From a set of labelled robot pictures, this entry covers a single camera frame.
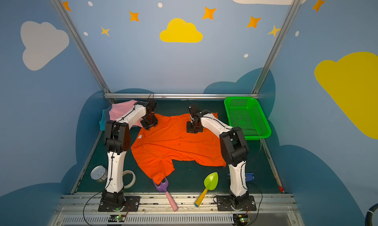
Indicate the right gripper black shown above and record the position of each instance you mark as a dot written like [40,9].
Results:
[194,128]

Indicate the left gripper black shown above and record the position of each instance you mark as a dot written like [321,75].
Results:
[149,123]

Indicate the orange t shirt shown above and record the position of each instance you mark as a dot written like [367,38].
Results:
[155,150]

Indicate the green plastic basket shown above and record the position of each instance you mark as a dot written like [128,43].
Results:
[246,113]

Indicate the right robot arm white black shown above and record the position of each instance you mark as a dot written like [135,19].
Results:
[234,149]

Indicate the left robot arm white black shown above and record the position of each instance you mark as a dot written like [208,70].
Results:
[118,141]

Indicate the pink folded t shirt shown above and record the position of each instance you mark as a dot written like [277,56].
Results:
[127,111]

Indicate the grey folded t shirt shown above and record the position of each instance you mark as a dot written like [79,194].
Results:
[106,114]

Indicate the teal folded t shirt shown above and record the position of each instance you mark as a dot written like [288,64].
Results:
[102,121]

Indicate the back horizontal aluminium bar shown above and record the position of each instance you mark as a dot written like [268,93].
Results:
[124,96]

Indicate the green toy shovel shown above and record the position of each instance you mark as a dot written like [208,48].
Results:
[210,183]

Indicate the purple toy garden fork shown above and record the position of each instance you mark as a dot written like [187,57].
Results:
[163,187]

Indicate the silver tin can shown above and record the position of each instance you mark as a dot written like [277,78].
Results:
[99,174]

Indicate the blue stapler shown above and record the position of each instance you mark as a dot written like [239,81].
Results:
[248,177]

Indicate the left circuit board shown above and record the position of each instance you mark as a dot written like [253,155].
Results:
[117,219]

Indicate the circuit board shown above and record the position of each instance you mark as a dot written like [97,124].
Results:
[240,220]
[117,219]

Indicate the right circuit board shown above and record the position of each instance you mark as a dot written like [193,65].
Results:
[240,220]

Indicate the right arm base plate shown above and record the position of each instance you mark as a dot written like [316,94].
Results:
[223,203]

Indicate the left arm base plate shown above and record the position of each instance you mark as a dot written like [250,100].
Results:
[127,203]

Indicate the aluminium rail base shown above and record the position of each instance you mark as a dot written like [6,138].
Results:
[153,209]

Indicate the right aluminium frame post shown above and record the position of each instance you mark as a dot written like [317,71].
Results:
[285,26]

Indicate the aluminium frame post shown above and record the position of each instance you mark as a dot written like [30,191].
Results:
[285,26]
[72,29]

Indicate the left aluminium frame post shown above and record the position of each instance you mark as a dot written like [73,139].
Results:
[72,29]

